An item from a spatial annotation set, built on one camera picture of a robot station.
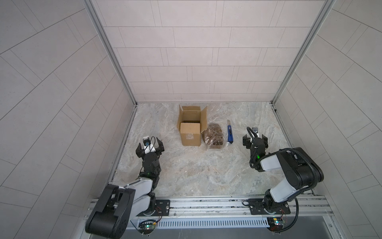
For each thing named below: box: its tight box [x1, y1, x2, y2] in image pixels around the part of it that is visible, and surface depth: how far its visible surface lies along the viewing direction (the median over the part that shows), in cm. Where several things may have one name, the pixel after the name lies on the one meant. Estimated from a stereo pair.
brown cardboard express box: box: [176, 104, 208, 147], surface depth 86 cm
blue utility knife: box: [227, 119, 234, 144], surface depth 101 cm
